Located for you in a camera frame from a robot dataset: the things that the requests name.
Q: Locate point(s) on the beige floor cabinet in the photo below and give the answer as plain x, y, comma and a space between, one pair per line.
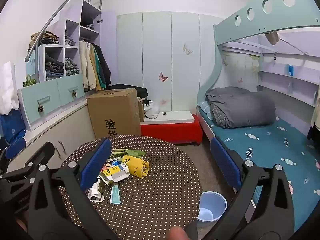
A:
50, 130

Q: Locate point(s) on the light teal sachet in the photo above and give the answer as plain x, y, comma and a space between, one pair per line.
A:
115, 195

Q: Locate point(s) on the dark folded clothes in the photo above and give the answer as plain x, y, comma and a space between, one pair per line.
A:
53, 66

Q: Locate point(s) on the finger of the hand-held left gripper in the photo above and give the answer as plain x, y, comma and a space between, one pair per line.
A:
45, 151
15, 148

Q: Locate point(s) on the lilac wardrobe door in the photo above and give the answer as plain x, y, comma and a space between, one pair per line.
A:
108, 30

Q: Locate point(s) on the white crumpled wrapper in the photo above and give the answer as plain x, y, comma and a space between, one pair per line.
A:
96, 196

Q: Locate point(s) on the blue plastic bucket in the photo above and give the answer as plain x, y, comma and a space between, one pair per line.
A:
212, 202

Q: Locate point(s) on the blue patterned bedsheet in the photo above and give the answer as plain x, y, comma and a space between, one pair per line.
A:
270, 150

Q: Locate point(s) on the brown polka-dot tablecloth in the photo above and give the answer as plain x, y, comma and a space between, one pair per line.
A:
155, 192

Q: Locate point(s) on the teal drawer unit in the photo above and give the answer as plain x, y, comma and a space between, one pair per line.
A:
32, 102

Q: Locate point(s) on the camouflage folded clothes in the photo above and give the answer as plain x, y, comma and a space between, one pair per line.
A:
46, 38

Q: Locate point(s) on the small blue box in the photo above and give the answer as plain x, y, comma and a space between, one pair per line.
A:
291, 70

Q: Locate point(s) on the white board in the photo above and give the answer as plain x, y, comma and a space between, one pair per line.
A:
175, 117

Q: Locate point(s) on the black folded garment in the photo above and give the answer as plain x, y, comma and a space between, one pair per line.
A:
87, 23

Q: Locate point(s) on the yellow crumpled bag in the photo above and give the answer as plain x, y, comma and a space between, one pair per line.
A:
135, 167

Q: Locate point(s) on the pink butterfly sticker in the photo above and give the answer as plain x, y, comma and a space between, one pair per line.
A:
163, 77

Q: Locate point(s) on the grey metal handrail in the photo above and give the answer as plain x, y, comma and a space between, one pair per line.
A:
37, 65

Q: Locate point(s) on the lilac cubby shelf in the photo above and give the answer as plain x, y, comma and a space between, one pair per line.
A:
72, 15

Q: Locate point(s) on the beige butterfly sticker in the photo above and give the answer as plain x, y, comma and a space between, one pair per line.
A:
187, 50

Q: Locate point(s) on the cream hanging cloth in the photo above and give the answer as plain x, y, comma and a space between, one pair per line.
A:
315, 120

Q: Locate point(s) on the lilac wall shelf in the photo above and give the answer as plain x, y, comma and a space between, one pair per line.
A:
287, 82

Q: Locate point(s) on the person's right hand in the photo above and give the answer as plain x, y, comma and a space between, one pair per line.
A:
177, 233

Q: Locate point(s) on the person's left hand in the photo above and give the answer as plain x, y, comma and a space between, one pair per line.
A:
21, 223

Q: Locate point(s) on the plaid pillow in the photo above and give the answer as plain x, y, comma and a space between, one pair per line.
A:
217, 115

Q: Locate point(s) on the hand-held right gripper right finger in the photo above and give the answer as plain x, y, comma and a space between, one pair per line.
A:
225, 162

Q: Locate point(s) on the blue shopping bag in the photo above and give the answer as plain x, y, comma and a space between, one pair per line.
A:
12, 127

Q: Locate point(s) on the black clothes pile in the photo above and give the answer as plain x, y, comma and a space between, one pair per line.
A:
140, 92

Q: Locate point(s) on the large white bag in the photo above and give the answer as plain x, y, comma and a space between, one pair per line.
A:
8, 90

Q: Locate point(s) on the large cardboard box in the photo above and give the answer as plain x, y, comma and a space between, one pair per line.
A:
112, 112

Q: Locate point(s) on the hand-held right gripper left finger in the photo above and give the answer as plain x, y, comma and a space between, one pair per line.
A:
96, 160

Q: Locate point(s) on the red storage bench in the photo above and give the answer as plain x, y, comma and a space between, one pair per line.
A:
170, 132

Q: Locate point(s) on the white yellow carton box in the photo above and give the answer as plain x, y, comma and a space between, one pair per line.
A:
117, 176

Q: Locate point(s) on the white plastic bag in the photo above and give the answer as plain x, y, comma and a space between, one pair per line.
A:
151, 111

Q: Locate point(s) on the grey folded shirts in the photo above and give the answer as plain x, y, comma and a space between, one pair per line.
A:
70, 40

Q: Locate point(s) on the striped blue pillow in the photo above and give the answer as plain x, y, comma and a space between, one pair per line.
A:
205, 107

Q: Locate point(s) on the grey folded clothes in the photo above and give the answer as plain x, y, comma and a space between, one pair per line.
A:
72, 67

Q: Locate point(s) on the beige hanging cap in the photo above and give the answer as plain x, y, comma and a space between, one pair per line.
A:
272, 38

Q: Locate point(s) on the teal bunk bed frame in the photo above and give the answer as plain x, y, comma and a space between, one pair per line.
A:
275, 17

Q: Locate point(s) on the green hanging shirt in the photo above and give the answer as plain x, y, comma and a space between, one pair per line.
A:
102, 80

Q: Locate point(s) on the cream hanging jacket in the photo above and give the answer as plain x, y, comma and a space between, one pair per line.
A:
86, 65

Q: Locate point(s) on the grey duvet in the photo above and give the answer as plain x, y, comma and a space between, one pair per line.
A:
250, 107

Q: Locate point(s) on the black hanging coat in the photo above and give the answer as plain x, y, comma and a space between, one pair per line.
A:
106, 67

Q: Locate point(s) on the green leaf plush toy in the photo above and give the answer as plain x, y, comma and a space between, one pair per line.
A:
132, 153

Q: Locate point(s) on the white wardrobe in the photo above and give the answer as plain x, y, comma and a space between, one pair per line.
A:
155, 55

